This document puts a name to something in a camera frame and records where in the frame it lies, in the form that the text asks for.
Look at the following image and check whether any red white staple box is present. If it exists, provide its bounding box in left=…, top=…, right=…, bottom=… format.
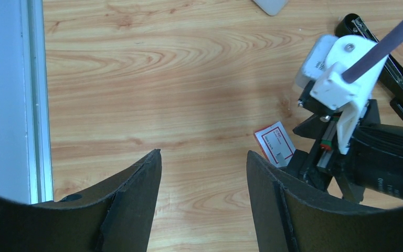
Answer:
left=254, top=122, right=296, bottom=167

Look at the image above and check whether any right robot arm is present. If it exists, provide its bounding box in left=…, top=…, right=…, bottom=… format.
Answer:
left=284, top=99, right=403, bottom=203

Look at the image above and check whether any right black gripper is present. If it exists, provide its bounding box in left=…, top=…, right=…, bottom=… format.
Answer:
left=283, top=81, right=381, bottom=204

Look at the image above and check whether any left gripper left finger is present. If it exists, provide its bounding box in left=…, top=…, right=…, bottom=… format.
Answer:
left=0, top=149, right=162, bottom=251

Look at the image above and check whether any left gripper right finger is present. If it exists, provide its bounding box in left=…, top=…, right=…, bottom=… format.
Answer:
left=246, top=151, right=403, bottom=251

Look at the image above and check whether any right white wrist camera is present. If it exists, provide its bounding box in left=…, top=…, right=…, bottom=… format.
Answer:
left=294, top=34, right=388, bottom=154

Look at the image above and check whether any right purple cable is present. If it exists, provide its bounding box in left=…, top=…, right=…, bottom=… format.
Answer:
left=342, top=2, right=403, bottom=84

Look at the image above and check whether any white plastic bottle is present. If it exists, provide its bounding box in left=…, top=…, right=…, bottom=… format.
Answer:
left=252, top=0, right=288, bottom=16

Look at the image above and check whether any black stapler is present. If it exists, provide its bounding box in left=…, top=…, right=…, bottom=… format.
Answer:
left=335, top=13, right=403, bottom=120

